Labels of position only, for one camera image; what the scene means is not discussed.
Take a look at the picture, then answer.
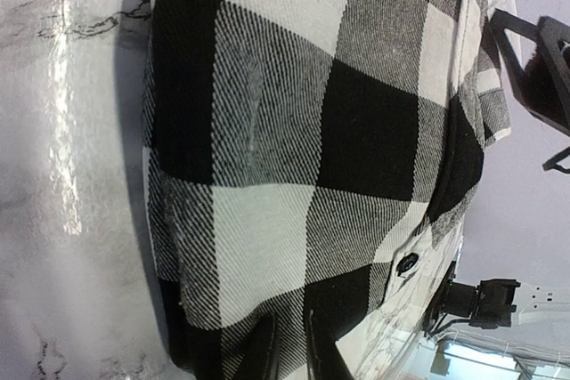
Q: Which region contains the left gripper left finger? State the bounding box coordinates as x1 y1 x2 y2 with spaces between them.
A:
235 315 280 380

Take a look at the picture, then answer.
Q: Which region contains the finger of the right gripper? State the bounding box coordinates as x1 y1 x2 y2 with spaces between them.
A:
490 10 569 135
542 147 570 174

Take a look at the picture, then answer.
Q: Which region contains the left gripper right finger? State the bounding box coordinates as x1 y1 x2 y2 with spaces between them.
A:
305 310 354 380

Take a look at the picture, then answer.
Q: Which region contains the black white plaid shirt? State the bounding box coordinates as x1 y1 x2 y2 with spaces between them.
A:
143 0 510 379

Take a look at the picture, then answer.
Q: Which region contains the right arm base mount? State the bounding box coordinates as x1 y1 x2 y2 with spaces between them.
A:
422 261 521 337

